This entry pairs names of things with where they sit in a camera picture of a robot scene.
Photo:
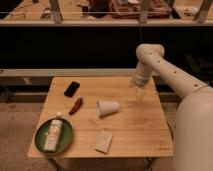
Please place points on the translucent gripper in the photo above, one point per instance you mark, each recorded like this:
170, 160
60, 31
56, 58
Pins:
140, 94

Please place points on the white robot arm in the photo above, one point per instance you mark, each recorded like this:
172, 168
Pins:
193, 146

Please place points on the wooden table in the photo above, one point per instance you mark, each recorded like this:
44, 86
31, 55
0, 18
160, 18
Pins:
139, 129

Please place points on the black smartphone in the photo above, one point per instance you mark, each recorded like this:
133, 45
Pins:
72, 88

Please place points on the green round plate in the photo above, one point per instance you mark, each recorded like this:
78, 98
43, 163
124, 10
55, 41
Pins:
64, 141

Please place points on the white tube on plate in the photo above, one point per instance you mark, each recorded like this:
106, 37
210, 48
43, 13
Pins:
53, 133

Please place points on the background workbench shelf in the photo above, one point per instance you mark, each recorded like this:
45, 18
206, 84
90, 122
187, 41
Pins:
106, 12

